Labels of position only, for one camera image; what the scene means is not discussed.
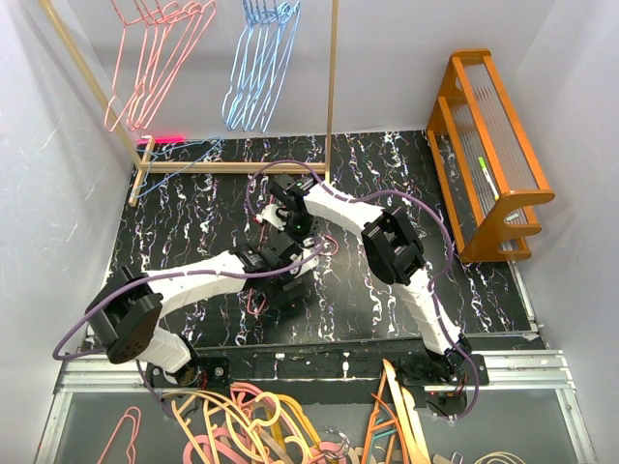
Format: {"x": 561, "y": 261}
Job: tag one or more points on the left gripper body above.
{"x": 293, "y": 273}

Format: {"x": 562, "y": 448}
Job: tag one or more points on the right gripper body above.
{"x": 299, "y": 226}

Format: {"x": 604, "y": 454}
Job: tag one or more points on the pink wire hanger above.
{"x": 178, "y": 34}
{"x": 264, "y": 264}

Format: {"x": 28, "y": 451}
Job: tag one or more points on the blue hanger hung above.
{"x": 276, "y": 56}
{"x": 251, "y": 63}
{"x": 275, "y": 23}

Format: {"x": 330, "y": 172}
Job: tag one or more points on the pink wire hanger hung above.
{"x": 138, "y": 23}

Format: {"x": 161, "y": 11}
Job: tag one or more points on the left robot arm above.
{"x": 126, "y": 314}

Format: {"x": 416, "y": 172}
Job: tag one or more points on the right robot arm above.
{"x": 394, "y": 252}

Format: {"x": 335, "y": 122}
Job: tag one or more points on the pile of plastic hangers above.
{"x": 250, "y": 425}

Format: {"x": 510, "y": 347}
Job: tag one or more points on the wooden hangers pile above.
{"x": 394, "y": 418}

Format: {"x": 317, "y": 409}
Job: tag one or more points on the pink plastic marker strip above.
{"x": 143, "y": 141}

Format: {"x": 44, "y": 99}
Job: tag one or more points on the orange wooden shelf rack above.
{"x": 473, "y": 116}

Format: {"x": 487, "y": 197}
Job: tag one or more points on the green white pen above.
{"x": 488, "y": 177}

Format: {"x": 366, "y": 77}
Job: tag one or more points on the wooden clothes rack frame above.
{"x": 229, "y": 167}

